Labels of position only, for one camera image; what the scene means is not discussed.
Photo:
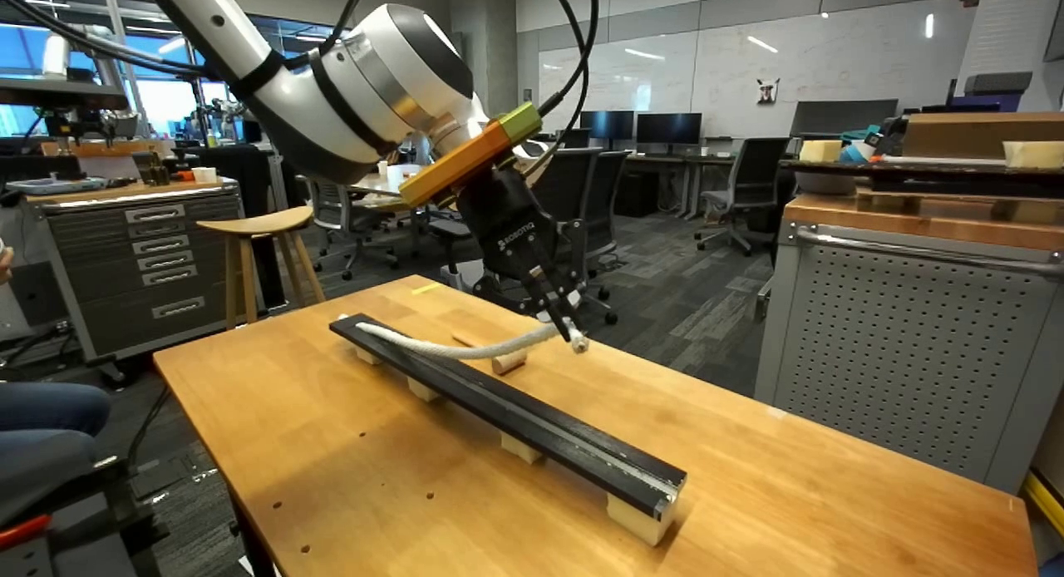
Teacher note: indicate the small picture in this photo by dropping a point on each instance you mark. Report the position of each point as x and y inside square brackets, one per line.
[767, 91]

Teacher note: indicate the wooden dowel piece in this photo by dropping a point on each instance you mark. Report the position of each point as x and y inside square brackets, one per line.
[509, 362]

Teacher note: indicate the long black rail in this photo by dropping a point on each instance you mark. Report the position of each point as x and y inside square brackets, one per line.
[515, 415]

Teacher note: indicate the wooden stool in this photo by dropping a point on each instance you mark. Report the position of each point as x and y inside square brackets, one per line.
[253, 228]

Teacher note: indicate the group of office chairs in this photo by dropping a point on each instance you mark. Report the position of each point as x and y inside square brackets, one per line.
[586, 199]

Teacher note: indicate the foam block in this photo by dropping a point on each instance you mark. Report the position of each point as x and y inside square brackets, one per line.
[820, 150]
[1035, 154]

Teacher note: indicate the person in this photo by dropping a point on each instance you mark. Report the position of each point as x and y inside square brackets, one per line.
[46, 431]

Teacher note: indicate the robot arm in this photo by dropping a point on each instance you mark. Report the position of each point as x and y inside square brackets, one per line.
[374, 86]

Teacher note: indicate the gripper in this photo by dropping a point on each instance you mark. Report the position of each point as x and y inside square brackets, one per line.
[511, 224]

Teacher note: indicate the grey perforated cabinet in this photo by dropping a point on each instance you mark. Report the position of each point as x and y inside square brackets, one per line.
[906, 344]

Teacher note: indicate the yellow tape strip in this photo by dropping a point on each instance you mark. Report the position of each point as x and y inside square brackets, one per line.
[427, 288]

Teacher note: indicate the whiteboard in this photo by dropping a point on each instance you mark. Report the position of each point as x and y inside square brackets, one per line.
[748, 70]

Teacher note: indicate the row of monitors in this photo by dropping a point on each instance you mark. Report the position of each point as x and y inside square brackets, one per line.
[640, 126]

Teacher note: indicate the blue tray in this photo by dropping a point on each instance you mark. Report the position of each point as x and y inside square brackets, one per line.
[54, 185]

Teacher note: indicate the dark monitor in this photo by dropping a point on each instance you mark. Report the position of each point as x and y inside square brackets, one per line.
[844, 118]

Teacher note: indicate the cardboard box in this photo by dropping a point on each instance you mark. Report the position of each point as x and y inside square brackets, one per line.
[981, 134]

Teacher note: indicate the grey drawer cabinet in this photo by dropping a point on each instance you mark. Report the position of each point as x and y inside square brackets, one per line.
[141, 265]

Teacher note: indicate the small wooden block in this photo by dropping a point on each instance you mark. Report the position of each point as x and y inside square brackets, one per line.
[422, 390]
[520, 451]
[368, 357]

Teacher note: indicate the office chair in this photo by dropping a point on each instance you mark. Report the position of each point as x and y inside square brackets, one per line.
[345, 215]
[748, 182]

